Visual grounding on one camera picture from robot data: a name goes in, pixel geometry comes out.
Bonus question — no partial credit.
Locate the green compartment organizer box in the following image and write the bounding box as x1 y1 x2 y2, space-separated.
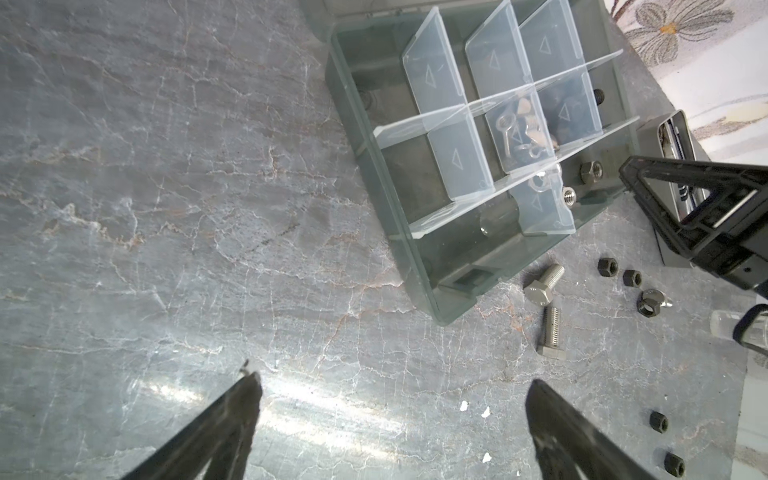
301 1 638 325

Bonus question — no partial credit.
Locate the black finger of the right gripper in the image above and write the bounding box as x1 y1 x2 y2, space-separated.
619 156 767 258

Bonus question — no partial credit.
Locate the silver flange nut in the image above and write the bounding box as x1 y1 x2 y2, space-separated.
528 171 552 192

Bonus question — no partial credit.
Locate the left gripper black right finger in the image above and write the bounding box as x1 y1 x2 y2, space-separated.
525 379 652 479

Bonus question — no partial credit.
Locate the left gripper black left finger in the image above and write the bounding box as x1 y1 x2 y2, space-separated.
124 372 263 479

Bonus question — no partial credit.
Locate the black hex nut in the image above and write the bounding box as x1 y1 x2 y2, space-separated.
597 257 619 278
622 269 643 288
663 452 686 478
648 410 669 434

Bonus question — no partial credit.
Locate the silver hex bolt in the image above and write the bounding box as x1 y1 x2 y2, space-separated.
636 289 673 318
537 304 566 360
524 264 565 307

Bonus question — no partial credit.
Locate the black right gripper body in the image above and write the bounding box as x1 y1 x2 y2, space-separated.
695 201 767 294

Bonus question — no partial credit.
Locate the silver hex nut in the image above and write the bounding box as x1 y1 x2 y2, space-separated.
579 161 604 185
562 186 577 208

